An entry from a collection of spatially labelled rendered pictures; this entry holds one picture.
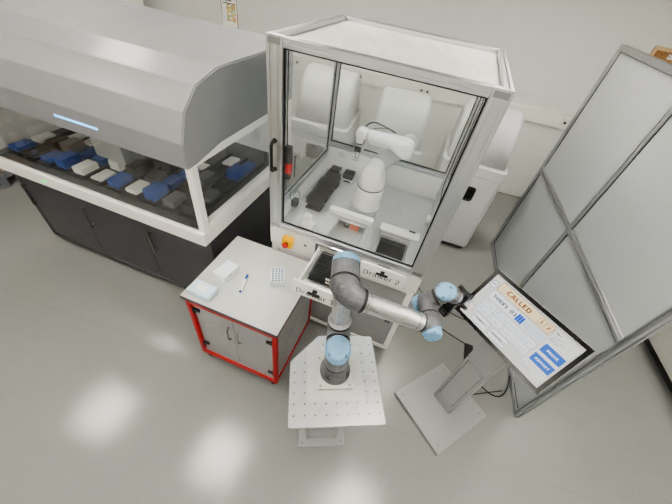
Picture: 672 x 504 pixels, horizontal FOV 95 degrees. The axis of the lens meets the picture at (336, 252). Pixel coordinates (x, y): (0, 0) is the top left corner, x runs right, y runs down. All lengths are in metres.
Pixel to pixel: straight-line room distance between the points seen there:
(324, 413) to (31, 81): 2.28
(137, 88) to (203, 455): 2.07
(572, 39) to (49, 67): 4.60
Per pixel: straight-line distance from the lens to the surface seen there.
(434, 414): 2.56
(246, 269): 2.04
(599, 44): 4.88
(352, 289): 1.13
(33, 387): 2.95
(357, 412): 1.62
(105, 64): 2.14
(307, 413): 1.59
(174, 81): 1.85
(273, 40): 1.59
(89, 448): 2.60
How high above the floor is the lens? 2.27
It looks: 44 degrees down
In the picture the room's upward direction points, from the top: 10 degrees clockwise
